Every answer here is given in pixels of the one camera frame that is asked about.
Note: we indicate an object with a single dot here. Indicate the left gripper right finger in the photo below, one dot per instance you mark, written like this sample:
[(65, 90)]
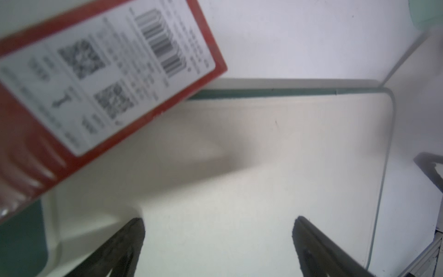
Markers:
[(319, 256)]

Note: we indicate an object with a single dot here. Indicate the red rectangular box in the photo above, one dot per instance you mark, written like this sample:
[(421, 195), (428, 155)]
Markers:
[(77, 84)]

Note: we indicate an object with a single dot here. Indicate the beige green-rimmed cutting board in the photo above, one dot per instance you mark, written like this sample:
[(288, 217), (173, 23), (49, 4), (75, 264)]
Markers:
[(219, 181)]

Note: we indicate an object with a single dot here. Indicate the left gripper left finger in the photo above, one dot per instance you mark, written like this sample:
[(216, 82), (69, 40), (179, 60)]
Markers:
[(118, 256)]

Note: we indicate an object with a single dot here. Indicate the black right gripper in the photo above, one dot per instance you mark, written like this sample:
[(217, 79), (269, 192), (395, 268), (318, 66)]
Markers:
[(427, 163)]

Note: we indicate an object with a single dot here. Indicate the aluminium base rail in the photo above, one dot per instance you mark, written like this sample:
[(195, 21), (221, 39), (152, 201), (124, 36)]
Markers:
[(430, 262)]

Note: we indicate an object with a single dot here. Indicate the mint green pencil cup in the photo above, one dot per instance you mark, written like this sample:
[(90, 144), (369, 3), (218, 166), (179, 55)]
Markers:
[(426, 14)]

